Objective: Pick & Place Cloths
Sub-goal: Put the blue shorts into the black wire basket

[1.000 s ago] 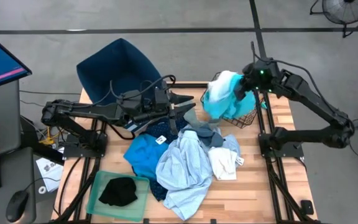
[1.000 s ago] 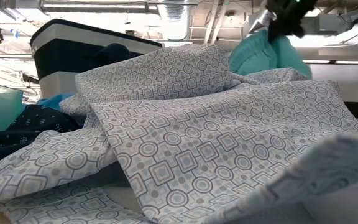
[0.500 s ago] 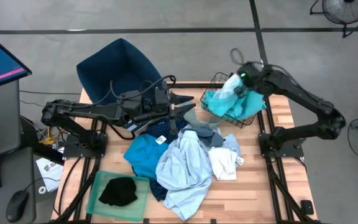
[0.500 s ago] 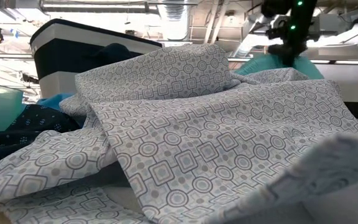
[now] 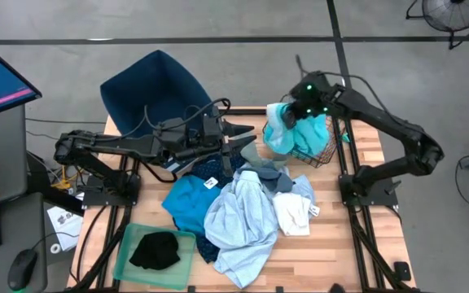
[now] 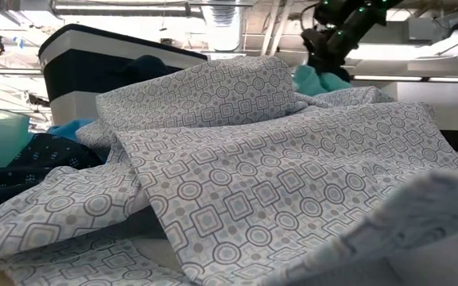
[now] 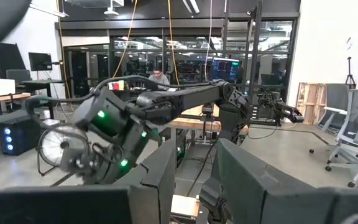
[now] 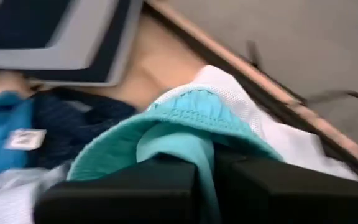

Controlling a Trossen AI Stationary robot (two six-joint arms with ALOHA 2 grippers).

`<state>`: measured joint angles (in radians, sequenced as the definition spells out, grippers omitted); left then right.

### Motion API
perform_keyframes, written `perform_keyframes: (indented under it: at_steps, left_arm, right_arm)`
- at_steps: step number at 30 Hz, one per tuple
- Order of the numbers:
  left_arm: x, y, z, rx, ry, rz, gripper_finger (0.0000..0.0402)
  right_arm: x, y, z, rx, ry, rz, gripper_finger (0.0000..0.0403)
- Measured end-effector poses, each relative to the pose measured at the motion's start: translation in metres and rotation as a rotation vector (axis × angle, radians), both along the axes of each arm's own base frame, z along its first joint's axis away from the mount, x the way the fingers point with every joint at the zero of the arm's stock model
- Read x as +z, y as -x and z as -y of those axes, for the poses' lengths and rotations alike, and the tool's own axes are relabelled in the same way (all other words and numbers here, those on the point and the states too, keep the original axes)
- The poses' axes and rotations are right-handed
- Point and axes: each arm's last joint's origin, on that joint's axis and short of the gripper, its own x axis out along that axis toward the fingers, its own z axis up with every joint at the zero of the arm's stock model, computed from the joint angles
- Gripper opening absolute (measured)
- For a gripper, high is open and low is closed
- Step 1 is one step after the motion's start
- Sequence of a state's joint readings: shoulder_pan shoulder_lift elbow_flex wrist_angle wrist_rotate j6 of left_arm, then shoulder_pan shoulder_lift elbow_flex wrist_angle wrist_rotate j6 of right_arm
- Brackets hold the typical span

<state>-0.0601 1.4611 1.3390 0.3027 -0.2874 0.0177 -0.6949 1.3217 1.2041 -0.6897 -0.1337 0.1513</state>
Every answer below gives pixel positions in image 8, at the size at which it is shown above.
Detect white mesh garment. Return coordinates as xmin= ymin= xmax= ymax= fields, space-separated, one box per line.
xmin=147 ymin=64 xmax=358 ymax=182

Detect light blue patterned cloth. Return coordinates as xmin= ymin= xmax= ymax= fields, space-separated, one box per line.
xmin=0 ymin=161 xmax=73 ymax=224

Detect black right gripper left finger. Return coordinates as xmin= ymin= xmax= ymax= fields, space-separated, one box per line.
xmin=34 ymin=157 xmax=199 ymax=224

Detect navy dotted cloth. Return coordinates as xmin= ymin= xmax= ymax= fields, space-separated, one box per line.
xmin=26 ymin=88 xmax=138 ymax=170

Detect teal cloths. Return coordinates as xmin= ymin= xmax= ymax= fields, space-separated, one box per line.
xmin=66 ymin=88 xmax=284 ymax=224

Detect dark floor cable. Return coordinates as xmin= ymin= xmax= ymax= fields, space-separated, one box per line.
xmin=305 ymin=89 xmax=358 ymax=108

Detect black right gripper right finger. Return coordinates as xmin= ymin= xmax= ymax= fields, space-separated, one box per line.
xmin=212 ymin=148 xmax=358 ymax=224

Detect navy white striped hamper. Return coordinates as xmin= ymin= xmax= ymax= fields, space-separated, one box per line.
xmin=0 ymin=0 xmax=145 ymax=87

